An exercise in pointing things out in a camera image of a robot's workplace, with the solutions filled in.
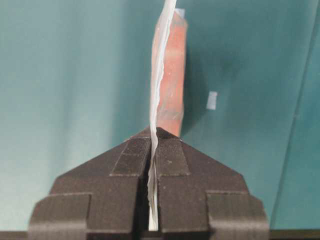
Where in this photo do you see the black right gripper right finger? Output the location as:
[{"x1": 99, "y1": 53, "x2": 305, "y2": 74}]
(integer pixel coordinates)
[{"x1": 155, "y1": 128, "x2": 269, "y2": 232}]

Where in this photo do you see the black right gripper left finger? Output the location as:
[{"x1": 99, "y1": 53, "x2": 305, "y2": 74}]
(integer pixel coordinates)
[{"x1": 28, "y1": 128, "x2": 151, "y2": 232}]

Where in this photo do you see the orange tape roll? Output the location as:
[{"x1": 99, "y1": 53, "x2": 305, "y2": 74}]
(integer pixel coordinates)
[{"x1": 157, "y1": 13, "x2": 188, "y2": 137}]

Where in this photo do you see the clear zip bag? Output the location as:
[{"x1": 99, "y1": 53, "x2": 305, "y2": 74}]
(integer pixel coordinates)
[{"x1": 147, "y1": 0, "x2": 188, "y2": 231}]

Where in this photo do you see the small white paper label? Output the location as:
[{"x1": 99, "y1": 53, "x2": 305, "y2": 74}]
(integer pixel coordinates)
[{"x1": 206, "y1": 91, "x2": 218, "y2": 110}]

